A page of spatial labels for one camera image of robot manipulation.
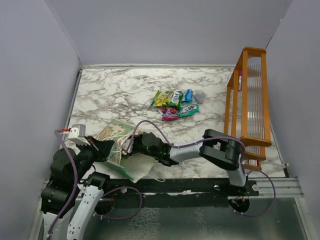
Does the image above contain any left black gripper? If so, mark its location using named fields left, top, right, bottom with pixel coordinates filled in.
left=72, top=134, right=115, bottom=184

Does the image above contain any green paper gift bag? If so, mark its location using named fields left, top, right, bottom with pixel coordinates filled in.
left=96, top=118, right=166, bottom=183

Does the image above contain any purple snack packet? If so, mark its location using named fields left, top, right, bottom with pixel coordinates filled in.
left=157, top=106, right=180, bottom=122

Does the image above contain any green yellow snack packet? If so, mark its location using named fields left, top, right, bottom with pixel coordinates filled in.
left=151, top=90, right=183, bottom=108

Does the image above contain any teal snack packet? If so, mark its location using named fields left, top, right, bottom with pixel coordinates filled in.
left=179, top=98, right=200, bottom=118

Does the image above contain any blue snack packet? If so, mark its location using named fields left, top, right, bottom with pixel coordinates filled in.
left=181, top=88, right=194, bottom=103

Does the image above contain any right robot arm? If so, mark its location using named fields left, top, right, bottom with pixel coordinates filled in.
left=122, top=129, right=248, bottom=196

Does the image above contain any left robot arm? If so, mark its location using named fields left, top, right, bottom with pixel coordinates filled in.
left=41, top=136, right=115, bottom=240

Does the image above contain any small clear plastic cup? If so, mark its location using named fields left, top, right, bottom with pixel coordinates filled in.
left=194, top=90, right=206, bottom=105

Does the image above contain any orange wooden rack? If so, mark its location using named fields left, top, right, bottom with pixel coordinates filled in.
left=223, top=46, right=272, bottom=170

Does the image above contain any pink white marker pen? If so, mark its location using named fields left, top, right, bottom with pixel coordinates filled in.
left=238, top=70, right=243, bottom=92

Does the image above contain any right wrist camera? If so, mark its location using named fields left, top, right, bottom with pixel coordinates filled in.
left=121, top=138, right=134, bottom=155

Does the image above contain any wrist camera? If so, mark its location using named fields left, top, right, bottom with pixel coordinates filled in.
left=60, top=124, right=90, bottom=147
left=121, top=138, right=134, bottom=155

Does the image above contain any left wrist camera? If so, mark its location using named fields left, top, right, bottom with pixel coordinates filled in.
left=60, top=124, right=90, bottom=147

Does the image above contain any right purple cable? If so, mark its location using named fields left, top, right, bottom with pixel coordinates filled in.
left=126, top=120, right=277, bottom=218

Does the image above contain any purple cable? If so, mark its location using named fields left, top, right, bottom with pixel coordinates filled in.
left=46, top=129, right=80, bottom=238
left=126, top=120, right=277, bottom=218

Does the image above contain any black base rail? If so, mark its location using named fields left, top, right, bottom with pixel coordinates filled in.
left=96, top=178, right=259, bottom=213

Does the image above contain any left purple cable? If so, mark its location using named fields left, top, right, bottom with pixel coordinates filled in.
left=46, top=129, right=80, bottom=238

